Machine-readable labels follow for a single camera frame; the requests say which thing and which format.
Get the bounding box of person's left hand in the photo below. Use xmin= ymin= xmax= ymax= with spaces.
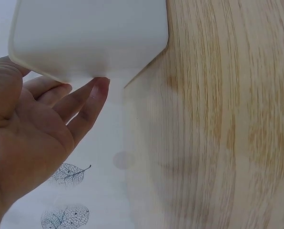
xmin=0 ymin=56 xmax=111 ymax=229

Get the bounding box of white plastic container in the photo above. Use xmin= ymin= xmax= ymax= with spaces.
xmin=8 ymin=0 xmax=169 ymax=84

